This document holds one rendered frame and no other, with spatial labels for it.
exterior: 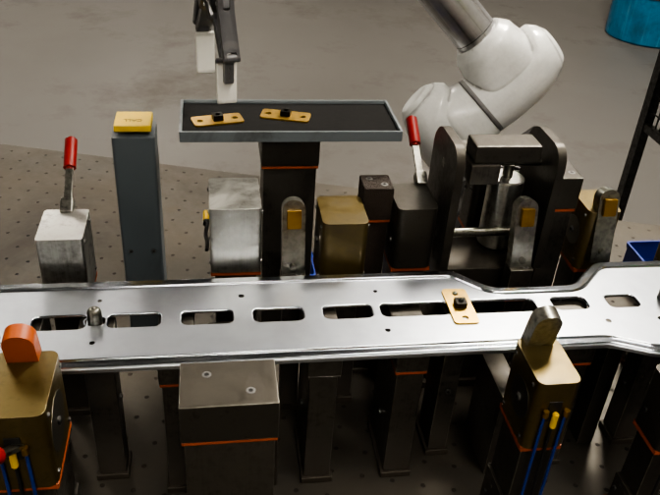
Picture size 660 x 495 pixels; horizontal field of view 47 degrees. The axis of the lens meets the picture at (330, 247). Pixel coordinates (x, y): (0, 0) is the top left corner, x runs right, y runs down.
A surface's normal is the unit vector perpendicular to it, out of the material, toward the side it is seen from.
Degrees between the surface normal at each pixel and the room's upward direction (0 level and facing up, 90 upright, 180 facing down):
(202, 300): 0
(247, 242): 90
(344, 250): 90
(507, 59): 74
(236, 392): 0
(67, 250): 90
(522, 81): 79
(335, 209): 0
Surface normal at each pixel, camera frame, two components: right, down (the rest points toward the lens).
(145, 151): 0.14, 0.54
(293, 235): 0.15, 0.36
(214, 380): 0.06, -0.84
